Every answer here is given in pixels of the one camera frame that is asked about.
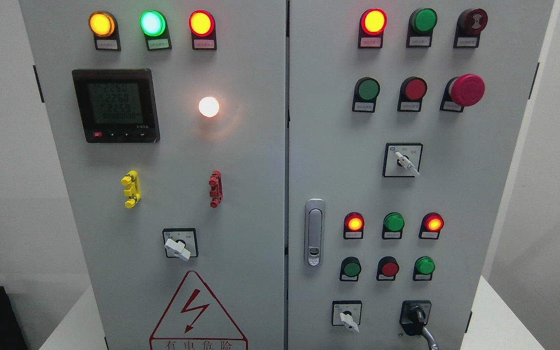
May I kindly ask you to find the white selector switch left door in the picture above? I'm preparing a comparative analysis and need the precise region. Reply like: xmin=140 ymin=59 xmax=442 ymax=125
xmin=162 ymin=228 xmax=199 ymax=262

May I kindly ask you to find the yellow indicator light top left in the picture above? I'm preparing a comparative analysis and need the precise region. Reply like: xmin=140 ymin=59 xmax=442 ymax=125
xmin=88 ymin=11 xmax=122 ymax=52

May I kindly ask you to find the red push button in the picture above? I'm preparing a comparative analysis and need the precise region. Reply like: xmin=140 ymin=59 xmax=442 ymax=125
xmin=397 ymin=77 xmax=428 ymax=112
xmin=376 ymin=256 xmax=400 ymax=281

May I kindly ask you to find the green push button lower left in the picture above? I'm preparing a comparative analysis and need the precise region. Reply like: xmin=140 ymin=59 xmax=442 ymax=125
xmin=339 ymin=256 xmax=362 ymax=282

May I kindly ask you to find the white selector switch bottom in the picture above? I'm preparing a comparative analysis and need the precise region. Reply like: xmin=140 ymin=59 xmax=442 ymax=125
xmin=331 ymin=300 xmax=363 ymax=333

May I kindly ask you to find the red indicator lower right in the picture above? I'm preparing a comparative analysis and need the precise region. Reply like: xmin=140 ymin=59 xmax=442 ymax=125
xmin=419 ymin=212 xmax=444 ymax=240

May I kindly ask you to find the silver door latch handle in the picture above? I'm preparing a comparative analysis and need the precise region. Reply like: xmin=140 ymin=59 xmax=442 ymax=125
xmin=304 ymin=198 xmax=325 ymax=267

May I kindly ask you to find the black rotary knob switch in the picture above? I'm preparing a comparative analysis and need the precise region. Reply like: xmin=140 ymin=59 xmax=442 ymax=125
xmin=399 ymin=300 xmax=432 ymax=336

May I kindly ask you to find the grey electrical cabinet right door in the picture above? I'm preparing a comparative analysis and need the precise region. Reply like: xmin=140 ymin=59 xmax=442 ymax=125
xmin=287 ymin=0 xmax=554 ymax=350

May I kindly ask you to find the red push button lower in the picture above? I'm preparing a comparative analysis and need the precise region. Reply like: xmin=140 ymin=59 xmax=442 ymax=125
xmin=376 ymin=256 xmax=400 ymax=281

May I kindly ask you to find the yellow terminal connector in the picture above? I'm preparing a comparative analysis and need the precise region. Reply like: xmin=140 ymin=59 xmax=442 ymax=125
xmin=121 ymin=169 xmax=141 ymax=209

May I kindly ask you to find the grey electrical cabinet door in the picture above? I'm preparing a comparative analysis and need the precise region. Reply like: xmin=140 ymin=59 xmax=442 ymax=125
xmin=287 ymin=0 xmax=554 ymax=350
xmin=20 ymin=0 xmax=287 ymax=350

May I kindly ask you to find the green indicator top right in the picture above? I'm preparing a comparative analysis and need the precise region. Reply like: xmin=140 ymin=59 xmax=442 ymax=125
xmin=406 ymin=7 xmax=438 ymax=48

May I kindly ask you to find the green push button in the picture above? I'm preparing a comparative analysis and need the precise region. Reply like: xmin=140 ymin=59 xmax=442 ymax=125
xmin=351 ymin=77 xmax=380 ymax=113
xmin=339 ymin=256 xmax=362 ymax=282
xmin=412 ymin=256 xmax=436 ymax=281

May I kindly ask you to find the red push button upper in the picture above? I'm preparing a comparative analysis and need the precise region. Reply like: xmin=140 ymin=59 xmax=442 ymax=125
xmin=397 ymin=77 xmax=428 ymax=112

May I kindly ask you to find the red black buzzer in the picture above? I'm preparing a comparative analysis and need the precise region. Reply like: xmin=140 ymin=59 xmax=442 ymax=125
xmin=453 ymin=8 xmax=488 ymax=48

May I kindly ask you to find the red emergency stop mushroom button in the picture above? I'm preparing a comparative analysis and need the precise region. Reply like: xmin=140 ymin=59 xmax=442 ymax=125
xmin=440 ymin=74 xmax=485 ymax=113

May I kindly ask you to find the white selector switch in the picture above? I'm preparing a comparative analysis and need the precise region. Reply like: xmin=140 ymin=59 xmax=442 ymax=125
xmin=382 ymin=142 xmax=423 ymax=177
xmin=331 ymin=300 xmax=363 ymax=333

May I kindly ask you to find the white selector switch upper right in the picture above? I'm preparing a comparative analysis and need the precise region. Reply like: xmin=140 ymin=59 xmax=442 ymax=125
xmin=382 ymin=142 xmax=423 ymax=177

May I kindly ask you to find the green push button lower right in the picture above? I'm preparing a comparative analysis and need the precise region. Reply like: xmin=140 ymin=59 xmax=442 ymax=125
xmin=412 ymin=256 xmax=436 ymax=281

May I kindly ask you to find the red high voltage warning sign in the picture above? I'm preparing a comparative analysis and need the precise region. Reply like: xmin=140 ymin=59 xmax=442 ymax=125
xmin=149 ymin=270 xmax=248 ymax=350

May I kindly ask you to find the white lit indicator lamp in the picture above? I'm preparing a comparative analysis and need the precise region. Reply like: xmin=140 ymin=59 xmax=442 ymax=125
xmin=198 ymin=97 xmax=220 ymax=118

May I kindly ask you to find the red terminal connector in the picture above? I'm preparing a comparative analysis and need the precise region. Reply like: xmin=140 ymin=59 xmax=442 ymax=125
xmin=208 ymin=170 xmax=224 ymax=209

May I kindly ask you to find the red lit indicator lower left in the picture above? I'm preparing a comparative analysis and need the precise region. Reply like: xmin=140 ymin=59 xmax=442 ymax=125
xmin=344 ymin=212 xmax=365 ymax=240

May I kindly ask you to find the green lit indicator light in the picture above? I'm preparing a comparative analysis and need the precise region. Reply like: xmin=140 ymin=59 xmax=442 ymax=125
xmin=139 ymin=10 xmax=172 ymax=51

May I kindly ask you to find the black digital power meter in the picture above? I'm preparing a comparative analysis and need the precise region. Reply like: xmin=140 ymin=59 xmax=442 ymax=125
xmin=72 ymin=69 xmax=160 ymax=143

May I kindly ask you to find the red lit indicator light left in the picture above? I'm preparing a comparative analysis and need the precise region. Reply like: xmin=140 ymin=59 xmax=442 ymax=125
xmin=189 ymin=9 xmax=216 ymax=50

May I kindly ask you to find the green indicator lower middle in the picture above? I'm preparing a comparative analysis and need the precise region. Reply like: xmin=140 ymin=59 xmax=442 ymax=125
xmin=382 ymin=212 xmax=405 ymax=240

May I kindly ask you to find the red lit indicator top right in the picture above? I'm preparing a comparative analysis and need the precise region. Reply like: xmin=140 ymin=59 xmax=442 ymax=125
xmin=358 ymin=8 xmax=387 ymax=49

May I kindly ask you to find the grey electrical cabinet left door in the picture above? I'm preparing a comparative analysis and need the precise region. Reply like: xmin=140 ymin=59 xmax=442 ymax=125
xmin=20 ymin=0 xmax=287 ymax=350

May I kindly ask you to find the green push button upper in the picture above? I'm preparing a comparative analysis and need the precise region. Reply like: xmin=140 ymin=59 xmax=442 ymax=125
xmin=351 ymin=77 xmax=380 ymax=113

